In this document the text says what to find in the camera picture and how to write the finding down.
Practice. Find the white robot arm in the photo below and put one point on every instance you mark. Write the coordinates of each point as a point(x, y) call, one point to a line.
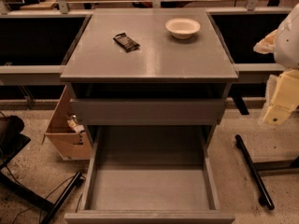
point(286, 47)

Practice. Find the black stand leg left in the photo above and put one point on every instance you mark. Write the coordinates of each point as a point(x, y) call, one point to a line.
point(73, 181)

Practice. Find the grey drawer cabinet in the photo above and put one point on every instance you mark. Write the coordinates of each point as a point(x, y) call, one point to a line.
point(162, 68)

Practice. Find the black rxbar chocolate wrapper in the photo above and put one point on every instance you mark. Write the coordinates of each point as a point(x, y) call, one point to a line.
point(125, 42)

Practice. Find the black chair base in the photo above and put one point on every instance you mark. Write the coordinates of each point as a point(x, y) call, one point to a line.
point(11, 143)

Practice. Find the black stand leg right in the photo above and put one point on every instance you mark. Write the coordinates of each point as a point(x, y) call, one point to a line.
point(264, 199)

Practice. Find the closed grey top drawer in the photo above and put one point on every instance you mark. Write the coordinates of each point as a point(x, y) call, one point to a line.
point(148, 111)

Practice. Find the wooden box on floor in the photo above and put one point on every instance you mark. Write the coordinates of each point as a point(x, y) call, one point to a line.
point(69, 144)

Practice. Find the open grey middle drawer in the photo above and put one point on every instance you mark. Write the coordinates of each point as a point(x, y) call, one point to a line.
point(149, 175)

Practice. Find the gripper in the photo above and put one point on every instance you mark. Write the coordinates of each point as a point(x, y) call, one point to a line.
point(288, 42)

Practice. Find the black stand leg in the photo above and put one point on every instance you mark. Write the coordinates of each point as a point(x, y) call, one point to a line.
point(264, 199)
point(73, 181)

